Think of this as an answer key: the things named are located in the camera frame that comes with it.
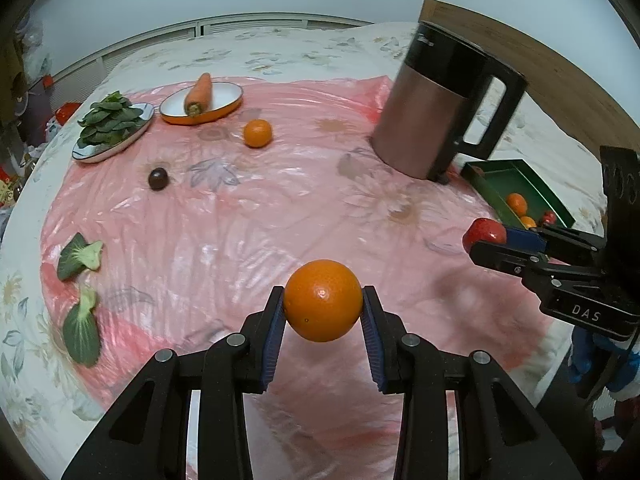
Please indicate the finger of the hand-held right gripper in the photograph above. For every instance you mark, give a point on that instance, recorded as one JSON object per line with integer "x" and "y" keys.
{"x": 500, "y": 256}
{"x": 525, "y": 240}

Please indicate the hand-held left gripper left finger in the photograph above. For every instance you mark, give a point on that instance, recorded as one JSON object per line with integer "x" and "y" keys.
{"x": 272, "y": 340}

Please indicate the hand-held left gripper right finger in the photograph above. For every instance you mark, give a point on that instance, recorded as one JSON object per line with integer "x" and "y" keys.
{"x": 373, "y": 340}

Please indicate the orange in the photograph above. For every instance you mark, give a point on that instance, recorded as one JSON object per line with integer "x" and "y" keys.
{"x": 323, "y": 300}
{"x": 516, "y": 203}
{"x": 257, "y": 133}
{"x": 528, "y": 221}

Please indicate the green tray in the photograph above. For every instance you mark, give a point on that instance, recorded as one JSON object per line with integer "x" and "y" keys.
{"x": 510, "y": 180}

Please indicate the person's right hand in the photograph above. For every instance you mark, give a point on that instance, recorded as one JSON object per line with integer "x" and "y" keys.
{"x": 582, "y": 355}

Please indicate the pink plastic sheet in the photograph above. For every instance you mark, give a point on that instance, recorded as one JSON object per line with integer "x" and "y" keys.
{"x": 250, "y": 220}

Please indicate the copper and black kettle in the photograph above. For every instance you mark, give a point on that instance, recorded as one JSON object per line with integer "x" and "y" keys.
{"x": 425, "y": 110}

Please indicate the wooden headboard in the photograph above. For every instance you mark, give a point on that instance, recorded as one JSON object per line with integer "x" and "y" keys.
{"x": 565, "y": 70}

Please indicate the bok choy leaf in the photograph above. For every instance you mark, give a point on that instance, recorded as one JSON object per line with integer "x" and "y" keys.
{"x": 82, "y": 332}
{"x": 77, "y": 257}

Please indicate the dark purple plum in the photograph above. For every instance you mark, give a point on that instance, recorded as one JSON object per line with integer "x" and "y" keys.
{"x": 158, "y": 178}

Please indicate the orange oval dish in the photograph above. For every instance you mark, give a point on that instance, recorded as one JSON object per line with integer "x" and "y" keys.
{"x": 220, "y": 105}

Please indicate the white oval plate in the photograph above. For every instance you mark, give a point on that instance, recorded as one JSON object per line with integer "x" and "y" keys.
{"x": 100, "y": 152}

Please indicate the carrot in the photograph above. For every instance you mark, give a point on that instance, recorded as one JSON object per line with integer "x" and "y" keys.
{"x": 199, "y": 94}

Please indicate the pile of green leaves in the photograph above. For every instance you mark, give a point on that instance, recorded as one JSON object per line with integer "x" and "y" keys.
{"x": 110, "y": 117}

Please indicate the floral bedsheet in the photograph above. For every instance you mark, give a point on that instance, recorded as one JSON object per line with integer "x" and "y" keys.
{"x": 150, "y": 65}

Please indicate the red small item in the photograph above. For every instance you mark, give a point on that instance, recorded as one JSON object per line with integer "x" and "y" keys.
{"x": 66, "y": 111}

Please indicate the dark purple container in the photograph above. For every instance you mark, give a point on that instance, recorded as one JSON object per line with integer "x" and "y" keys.
{"x": 35, "y": 102}

